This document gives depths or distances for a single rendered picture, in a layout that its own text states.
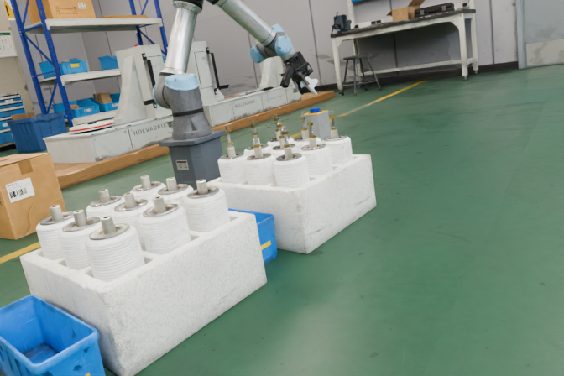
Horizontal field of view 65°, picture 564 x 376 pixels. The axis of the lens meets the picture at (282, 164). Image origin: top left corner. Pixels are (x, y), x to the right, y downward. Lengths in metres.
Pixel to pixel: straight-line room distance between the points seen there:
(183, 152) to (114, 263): 0.82
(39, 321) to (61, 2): 5.52
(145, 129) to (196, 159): 1.76
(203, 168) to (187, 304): 0.76
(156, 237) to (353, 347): 0.44
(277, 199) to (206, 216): 0.28
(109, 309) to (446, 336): 0.60
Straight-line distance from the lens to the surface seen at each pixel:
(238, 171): 1.38
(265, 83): 4.82
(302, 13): 6.99
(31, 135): 5.60
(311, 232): 1.23
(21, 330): 1.14
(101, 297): 0.87
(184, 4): 1.85
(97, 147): 3.13
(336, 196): 1.31
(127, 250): 0.90
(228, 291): 1.04
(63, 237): 1.01
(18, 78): 7.55
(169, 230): 0.94
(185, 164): 1.66
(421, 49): 6.29
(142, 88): 3.57
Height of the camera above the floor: 0.51
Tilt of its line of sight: 13 degrees down
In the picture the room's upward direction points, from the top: 9 degrees counter-clockwise
